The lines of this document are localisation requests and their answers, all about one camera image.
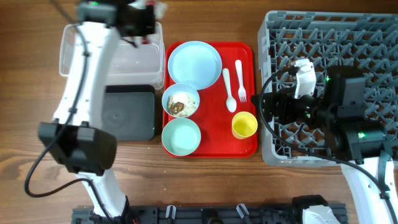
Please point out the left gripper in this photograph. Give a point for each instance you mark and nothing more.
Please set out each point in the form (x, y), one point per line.
(149, 28)

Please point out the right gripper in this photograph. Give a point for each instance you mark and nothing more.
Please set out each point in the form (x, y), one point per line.
(286, 98)

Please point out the light blue plate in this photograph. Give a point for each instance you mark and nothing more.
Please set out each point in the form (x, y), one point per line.
(195, 63)

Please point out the light blue food bowl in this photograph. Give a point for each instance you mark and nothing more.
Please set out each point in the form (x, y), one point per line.
(183, 93)

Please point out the brown food scraps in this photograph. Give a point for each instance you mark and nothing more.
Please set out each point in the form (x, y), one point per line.
(175, 106)

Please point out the mint green bowl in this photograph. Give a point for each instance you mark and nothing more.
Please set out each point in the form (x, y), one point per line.
(181, 137)

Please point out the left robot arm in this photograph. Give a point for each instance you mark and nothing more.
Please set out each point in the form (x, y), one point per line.
(74, 136)

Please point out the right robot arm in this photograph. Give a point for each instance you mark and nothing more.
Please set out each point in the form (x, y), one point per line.
(361, 146)

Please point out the black waste tray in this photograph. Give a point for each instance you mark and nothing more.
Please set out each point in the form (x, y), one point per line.
(129, 112)

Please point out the grey dishwasher rack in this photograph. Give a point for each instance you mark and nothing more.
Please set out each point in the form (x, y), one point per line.
(364, 41)

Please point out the clear plastic bin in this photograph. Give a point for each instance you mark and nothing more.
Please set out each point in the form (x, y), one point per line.
(144, 65)

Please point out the yellow plastic cup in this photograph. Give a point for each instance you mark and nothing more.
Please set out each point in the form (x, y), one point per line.
(244, 125)

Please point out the white plastic fork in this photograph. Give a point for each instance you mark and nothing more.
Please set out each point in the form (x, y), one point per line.
(241, 89)

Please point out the white plastic spoon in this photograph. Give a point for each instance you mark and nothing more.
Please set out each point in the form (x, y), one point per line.
(231, 103)

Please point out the red serving tray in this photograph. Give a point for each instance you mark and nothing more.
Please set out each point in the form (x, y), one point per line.
(212, 115)

